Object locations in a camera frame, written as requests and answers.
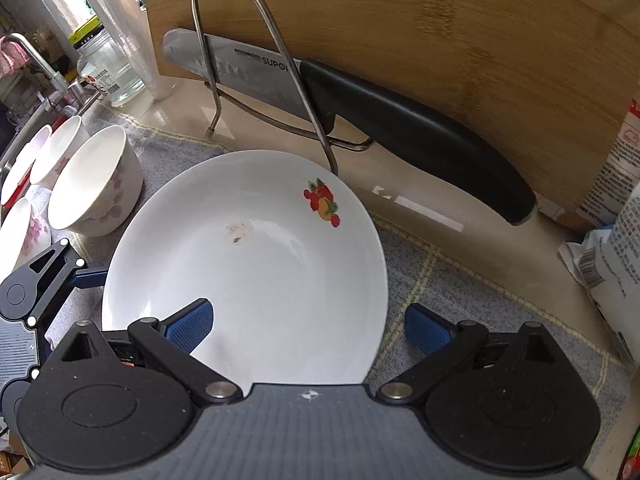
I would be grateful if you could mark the metal faucet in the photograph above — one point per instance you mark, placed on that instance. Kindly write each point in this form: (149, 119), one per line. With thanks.
(37, 55)

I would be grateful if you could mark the clear cling film roll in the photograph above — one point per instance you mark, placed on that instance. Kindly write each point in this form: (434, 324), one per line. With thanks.
(135, 35)

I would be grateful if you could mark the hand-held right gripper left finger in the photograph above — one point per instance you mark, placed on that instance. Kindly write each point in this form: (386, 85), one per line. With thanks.
(192, 324)

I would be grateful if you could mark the white blue printed bag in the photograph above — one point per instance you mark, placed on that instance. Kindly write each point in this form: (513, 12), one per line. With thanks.
(615, 270)

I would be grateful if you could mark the grey blue checked dish towel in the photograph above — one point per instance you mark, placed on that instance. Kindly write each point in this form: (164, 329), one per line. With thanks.
(450, 280)

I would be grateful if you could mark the glass jar yellow-green lid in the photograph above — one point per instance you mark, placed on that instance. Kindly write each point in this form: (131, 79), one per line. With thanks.
(110, 75)

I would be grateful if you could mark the white red printed packet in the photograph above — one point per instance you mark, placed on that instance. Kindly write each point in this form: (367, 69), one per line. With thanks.
(615, 170)

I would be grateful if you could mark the pink cloth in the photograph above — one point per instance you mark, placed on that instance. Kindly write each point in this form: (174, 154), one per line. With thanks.
(10, 57)

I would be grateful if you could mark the white bowl pink flowers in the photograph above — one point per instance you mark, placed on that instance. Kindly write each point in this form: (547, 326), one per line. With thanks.
(62, 146)
(20, 240)
(105, 195)

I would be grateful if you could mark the bamboo cutting board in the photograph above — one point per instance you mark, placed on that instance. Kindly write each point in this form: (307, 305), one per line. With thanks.
(400, 35)

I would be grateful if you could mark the white plate fruit print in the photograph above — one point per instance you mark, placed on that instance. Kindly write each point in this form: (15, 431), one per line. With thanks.
(280, 270)

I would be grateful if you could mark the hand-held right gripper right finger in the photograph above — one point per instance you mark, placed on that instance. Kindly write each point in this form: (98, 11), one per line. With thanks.
(425, 331)

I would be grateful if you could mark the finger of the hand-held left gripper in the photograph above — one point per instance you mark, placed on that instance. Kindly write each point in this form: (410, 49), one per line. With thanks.
(90, 277)

